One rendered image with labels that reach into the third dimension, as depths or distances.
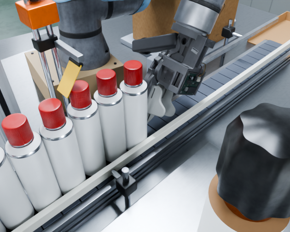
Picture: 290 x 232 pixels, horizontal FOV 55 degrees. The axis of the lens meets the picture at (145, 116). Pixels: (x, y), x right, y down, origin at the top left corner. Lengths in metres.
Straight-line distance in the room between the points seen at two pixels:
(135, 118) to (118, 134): 0.04
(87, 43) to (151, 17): 0.29
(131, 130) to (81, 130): 0.12
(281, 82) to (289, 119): 0.72
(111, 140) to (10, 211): 0.20
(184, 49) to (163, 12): 0.41
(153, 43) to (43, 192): 0.34
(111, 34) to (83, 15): 0.44
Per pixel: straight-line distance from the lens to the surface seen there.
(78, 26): 0.76
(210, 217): 0.34
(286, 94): 0.94
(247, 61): 0.95
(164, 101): 0.60
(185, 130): 0.66
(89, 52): 0.78
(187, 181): 0.57
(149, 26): 1.01
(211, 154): 0.62
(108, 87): 0.47
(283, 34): 1.29
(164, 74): 0.55
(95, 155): 0.53
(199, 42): 0.53
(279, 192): 0.27
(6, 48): 1.20
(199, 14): 0.53
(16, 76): 1.01
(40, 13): 0.44
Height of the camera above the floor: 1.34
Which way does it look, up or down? 42 degrees down
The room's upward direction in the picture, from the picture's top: straight up
